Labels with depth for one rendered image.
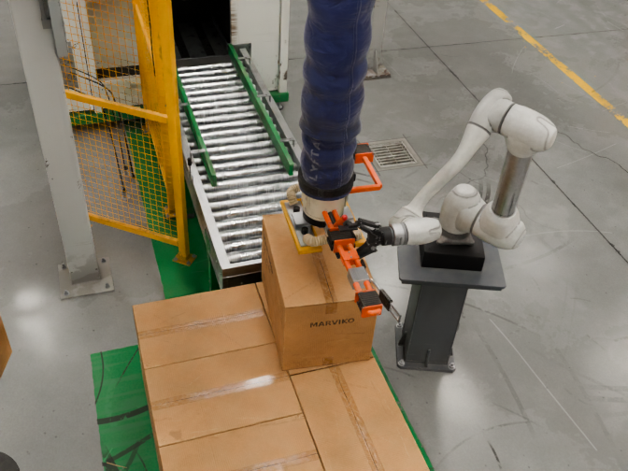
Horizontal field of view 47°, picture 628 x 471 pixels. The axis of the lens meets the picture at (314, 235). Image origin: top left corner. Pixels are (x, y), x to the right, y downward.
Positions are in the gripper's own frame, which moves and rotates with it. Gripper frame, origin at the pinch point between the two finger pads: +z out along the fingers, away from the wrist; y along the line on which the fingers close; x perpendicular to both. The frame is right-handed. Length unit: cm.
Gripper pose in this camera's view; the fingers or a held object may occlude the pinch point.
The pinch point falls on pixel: (340, 242)
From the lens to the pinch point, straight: 276.0
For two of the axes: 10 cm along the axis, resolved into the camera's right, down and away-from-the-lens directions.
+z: -9.6, 1.3, -2.4
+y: -0.6, 7.6, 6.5
